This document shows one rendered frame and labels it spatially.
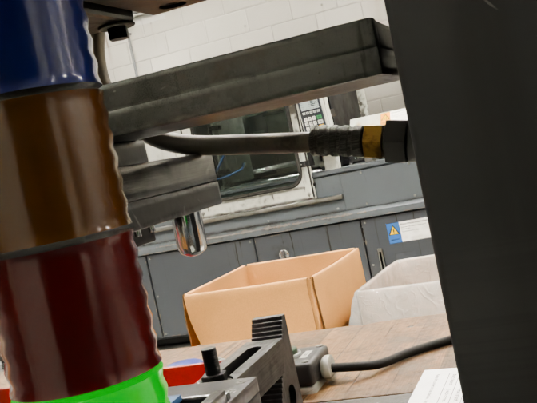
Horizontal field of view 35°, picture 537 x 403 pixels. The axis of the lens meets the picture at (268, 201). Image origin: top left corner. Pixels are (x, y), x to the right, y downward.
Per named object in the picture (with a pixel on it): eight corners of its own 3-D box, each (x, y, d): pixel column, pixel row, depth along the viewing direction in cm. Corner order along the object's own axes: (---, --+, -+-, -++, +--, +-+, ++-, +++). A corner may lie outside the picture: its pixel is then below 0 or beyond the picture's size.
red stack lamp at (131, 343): (63, 361, 24) (37, 244, 24) (185, 345, 22) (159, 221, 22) (-24, 408, 20) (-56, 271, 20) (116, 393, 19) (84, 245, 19)
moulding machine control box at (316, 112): (304, 157, 499) (291, 92, 497) (316, 154, 520) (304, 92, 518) (334, 151, 492) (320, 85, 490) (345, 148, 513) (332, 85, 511)
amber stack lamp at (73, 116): (35, 238, 23) (9, 119, 23) (157, 215, 22) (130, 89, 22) (-58, 264, 20) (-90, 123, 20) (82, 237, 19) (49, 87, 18)
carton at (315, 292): (266, 402, 350) (237, 265, 347) (394, 391, 329) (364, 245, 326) (201, 460, 296) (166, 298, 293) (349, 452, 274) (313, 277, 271)
